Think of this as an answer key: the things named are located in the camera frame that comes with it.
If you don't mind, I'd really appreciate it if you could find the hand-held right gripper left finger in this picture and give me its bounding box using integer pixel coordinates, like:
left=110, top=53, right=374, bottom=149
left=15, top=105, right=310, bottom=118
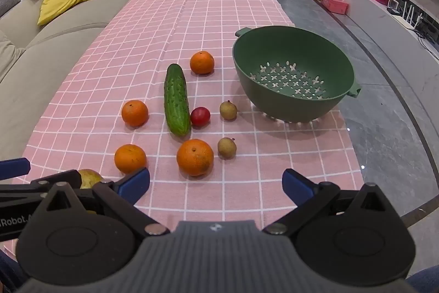
left=41, top=168, right=171, bottom=236

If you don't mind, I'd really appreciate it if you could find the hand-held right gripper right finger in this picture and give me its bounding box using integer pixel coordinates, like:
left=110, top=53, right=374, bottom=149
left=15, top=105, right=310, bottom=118
left=262, top=168, right=396, bottom=236

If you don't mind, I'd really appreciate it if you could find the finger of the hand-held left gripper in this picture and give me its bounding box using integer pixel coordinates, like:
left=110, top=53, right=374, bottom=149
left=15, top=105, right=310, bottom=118
left=0, top=170, right=81, bottom=211
left=0, top=158, right=31, bottom=182

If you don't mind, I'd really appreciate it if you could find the orange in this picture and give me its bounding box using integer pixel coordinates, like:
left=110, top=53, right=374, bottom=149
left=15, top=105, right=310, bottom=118
left=114, top=144, right=148, bottom=174
left=190, top=51, right=215, bottom=75
left=176, top=139, right=215, bottom=177
left=121, top=100, right=149, bottom=128

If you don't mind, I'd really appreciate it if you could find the yellow-green pear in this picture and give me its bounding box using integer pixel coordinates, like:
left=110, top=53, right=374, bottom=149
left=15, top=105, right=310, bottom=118
left=78, top=169, right=105, bottom=189

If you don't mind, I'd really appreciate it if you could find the green cucumber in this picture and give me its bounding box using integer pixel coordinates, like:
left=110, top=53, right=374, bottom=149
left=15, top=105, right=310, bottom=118
left=164, top=63, right=192, bottom=138

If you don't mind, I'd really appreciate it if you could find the green plastic colander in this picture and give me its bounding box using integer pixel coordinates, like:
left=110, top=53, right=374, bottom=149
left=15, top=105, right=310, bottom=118
left=232, top=26, right=362, bottom=124

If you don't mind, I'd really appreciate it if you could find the person's left leg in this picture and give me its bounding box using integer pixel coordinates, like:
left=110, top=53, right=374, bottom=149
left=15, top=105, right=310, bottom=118
left=0, top=250, right=25, bottom=293

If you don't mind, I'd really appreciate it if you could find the person's leg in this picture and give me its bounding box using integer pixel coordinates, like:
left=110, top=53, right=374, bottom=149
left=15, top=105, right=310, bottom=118
left=0, top=250, right=25, bottom=293
left=406, top=264, right=439, bottom=293

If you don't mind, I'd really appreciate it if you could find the red tomato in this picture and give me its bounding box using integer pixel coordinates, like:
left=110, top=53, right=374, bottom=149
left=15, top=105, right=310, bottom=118
left=190, top=107, right=211, bottom=127

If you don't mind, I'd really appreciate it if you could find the beige sofa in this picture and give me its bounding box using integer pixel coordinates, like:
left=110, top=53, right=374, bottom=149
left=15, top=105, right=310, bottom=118
left=0, top=0, right=167, bottom=161

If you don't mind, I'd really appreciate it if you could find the pink checked tablecloth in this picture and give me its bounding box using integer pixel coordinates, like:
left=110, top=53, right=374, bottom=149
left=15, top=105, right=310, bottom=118
left=0, top=0, right=366, bottom=254

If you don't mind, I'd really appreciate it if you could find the person's right leg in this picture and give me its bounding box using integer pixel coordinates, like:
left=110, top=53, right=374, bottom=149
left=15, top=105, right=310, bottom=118
left=406, top=264, right=439, bottom=293

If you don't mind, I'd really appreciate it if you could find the grey cushion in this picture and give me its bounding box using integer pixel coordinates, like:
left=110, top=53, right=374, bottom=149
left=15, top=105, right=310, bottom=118
left=0, top=0, right=20, bottom=18

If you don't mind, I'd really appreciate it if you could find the white stone bench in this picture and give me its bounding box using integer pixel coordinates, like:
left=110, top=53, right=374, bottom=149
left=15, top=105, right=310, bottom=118
left=310, top=0, right=439, bottom=61

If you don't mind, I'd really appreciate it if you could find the pink storage box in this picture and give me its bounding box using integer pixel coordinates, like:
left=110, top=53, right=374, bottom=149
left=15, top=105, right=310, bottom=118
left=320, top=0, right=350, bottom=15

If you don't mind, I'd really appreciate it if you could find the white router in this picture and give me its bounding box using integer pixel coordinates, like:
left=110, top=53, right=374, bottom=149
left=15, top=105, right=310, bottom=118
left=399, top=0, right=426, bottom=30

